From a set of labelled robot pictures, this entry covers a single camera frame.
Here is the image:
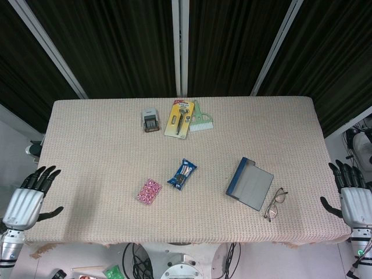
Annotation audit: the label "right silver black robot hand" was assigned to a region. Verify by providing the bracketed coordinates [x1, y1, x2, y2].
[320, 159, 372, 230]

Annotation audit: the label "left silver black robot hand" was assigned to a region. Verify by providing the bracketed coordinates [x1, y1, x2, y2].
[2, 165, 65, 232]

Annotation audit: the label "thin-framed eyeglasses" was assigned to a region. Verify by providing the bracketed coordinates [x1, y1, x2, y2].
[263, 187, 289, 223]

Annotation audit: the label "grey blue-edged case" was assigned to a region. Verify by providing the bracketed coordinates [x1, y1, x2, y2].
[226, 156, 274, 212]

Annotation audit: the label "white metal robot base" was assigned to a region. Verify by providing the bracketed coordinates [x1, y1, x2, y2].
[141, 242, 230, 279]

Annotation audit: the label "black white floor device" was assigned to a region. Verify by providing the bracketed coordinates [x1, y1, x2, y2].
[25, 140, 45, 159]

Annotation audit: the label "white rounded machine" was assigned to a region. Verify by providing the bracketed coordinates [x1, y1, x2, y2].
[342, 116, 372, 166]

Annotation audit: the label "beige waffle tablecloth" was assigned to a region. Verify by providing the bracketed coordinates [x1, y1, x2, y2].
[24, 95, 352, 248]

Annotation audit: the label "thin wooden stick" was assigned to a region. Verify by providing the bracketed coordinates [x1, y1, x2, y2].
[71, 265, 104, 273]

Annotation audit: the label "green packet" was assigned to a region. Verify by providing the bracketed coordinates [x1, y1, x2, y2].
[103, 266, 123, 279]

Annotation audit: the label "pink patterned card box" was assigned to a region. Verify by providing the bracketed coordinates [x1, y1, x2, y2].
[136, 178, 162, 206]

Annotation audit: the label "black pleated curtain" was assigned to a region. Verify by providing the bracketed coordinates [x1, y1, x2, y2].
[260, 0, 372, 138]
[0, 0, 81, 126]
[26, 0, 178, 99]
[187, 0, 293, 97]

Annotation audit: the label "blue Oreo cookie pack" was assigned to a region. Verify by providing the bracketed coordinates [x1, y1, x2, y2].
[167, 158, 198, 192]

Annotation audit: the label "green white-bristle brush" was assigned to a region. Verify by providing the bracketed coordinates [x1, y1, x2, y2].
[189, 99, 214, 132]

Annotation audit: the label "yellow razor blister pack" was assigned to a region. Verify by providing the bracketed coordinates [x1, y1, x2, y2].
[164, 99, 195, 140]

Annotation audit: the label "black cable bundle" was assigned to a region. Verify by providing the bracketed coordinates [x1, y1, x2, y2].
[121, 242, 155, 279]

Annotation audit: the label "white frame post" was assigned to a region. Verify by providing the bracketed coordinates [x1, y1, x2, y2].
[7, 0, 88, 99]
[249, 0, 306, 96]
[171, 0, 189, 98]

